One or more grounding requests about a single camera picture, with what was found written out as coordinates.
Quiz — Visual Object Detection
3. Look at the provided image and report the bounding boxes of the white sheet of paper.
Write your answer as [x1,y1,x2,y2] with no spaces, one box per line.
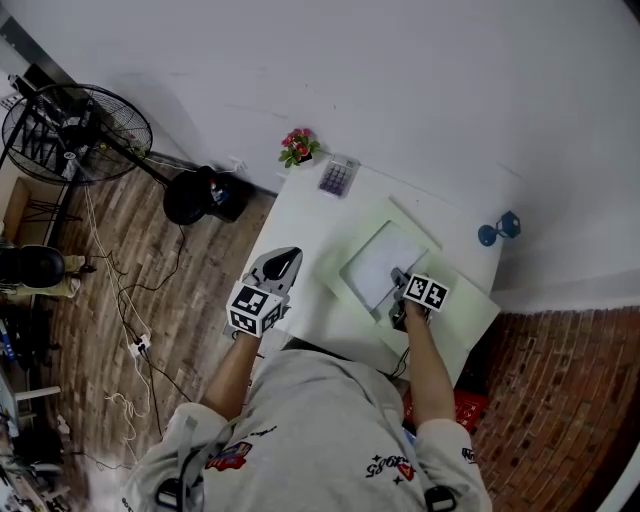
[344,220,430,311]

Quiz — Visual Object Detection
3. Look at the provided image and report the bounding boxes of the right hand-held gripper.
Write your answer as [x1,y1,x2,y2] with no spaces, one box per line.
[388,267,450,331]

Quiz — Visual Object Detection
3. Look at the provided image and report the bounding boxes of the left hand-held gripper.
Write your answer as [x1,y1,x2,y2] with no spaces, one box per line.
[225,246,304,339]

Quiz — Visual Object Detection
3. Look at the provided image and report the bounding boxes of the black standing floor fan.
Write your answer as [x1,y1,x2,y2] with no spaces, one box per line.
[1,83,221,227]

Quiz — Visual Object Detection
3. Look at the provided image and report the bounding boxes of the white rope cable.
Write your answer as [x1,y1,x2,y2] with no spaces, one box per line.
[82,184,153,454]

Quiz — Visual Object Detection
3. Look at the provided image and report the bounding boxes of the pale green document tray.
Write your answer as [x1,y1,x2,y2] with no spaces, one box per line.
[315,196,444,327]

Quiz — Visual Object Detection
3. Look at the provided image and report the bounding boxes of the red plastic crate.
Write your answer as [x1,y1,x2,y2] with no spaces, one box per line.
[402,387,489,434]

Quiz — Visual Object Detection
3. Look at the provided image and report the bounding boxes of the purple key calculator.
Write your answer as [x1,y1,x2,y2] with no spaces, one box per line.
[318,153,361,199]

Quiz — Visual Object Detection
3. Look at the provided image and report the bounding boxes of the person's right forearm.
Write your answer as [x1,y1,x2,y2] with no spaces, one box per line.
[402,299,459,429]

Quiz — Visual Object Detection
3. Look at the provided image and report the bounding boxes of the pink flower pot plant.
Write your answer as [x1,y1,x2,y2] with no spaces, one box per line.
[278,127,322,169]

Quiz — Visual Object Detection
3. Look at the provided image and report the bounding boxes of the person's grey printed sweatshirt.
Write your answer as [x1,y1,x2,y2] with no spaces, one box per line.
[119,347,495,512]

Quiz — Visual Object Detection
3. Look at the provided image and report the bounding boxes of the person's left forearm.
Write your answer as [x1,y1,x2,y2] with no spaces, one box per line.
[199,329,265,422]

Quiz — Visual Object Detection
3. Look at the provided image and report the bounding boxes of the black floor cable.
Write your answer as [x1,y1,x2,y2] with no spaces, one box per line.
[87,224,194,436]

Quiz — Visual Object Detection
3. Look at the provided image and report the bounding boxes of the black waste bin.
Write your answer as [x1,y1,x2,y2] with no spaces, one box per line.
[209,171,255,224]

